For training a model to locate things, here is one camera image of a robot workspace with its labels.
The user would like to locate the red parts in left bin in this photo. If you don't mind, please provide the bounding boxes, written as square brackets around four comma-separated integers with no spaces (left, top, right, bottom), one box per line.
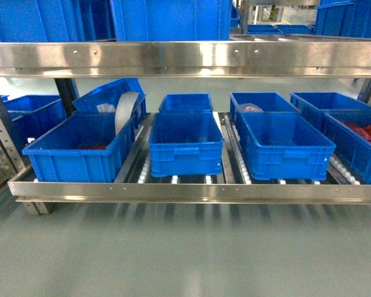
[77,144,107,150]

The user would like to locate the blue bin neighbouring shelf left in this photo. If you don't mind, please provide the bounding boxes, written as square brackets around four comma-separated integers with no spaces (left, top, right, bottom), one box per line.
[4,95,67,150]

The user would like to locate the steel shelf rack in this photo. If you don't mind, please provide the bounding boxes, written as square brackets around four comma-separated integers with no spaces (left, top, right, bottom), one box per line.
[0,35,371,215]

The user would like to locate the blue bin front centre left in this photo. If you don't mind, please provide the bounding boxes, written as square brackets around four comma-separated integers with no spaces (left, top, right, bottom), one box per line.
[148,111,224,178]

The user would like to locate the blue bin rear centre left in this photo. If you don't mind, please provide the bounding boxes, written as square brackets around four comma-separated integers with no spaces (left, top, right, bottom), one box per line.
[158,93,213,113]

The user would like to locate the grey tape roll strip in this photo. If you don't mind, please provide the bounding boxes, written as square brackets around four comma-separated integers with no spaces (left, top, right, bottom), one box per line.
[114,92,139,135]

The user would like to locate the blue bin front centre right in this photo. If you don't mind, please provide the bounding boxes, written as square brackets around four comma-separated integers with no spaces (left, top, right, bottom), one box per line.
[237,112,336,181]

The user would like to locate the blue bin rear tilted left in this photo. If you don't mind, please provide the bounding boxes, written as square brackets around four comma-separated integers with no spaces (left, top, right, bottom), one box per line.
[72,78,147,129]

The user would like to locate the blue bin rear centre right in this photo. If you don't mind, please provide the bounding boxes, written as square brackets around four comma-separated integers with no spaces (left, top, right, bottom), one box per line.
[229,92,300,124]

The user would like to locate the blue bin front far left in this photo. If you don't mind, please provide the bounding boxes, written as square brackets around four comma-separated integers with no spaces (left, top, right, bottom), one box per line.
[22,113,135,183]

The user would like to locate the blue bin rear far right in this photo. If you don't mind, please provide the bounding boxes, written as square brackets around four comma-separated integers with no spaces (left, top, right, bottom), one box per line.
[290,92,371,131]

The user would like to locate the large blue bin upper centre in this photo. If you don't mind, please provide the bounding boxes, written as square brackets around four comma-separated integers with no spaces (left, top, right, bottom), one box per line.
[111,0,232,41]

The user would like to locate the large blue bin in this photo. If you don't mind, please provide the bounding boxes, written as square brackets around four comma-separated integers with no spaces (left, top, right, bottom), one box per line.
[0,0,116,43]
[111,0,232,41]
[314,0,371,38]

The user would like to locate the blue bin front far right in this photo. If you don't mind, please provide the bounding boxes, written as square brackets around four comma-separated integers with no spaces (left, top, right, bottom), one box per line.
[323,111,371,184]

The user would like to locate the large blue bin upper left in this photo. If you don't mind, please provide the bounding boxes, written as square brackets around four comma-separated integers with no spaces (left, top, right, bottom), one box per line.
[0,0,116,43]

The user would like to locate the large blue bin upper right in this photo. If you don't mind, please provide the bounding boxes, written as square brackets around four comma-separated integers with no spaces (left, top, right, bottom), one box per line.
[314,0,371,38]

